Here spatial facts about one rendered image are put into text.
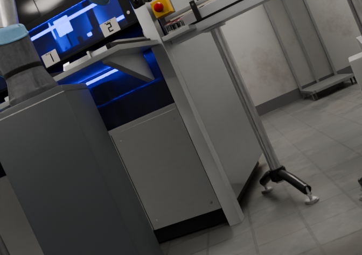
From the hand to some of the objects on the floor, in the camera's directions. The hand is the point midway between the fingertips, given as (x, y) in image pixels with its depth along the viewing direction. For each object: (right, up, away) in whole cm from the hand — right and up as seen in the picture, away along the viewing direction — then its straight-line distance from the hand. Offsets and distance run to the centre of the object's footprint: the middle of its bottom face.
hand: (149, 1), depth 194 cm
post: (+38, -93, +22) cm, 103 cm away
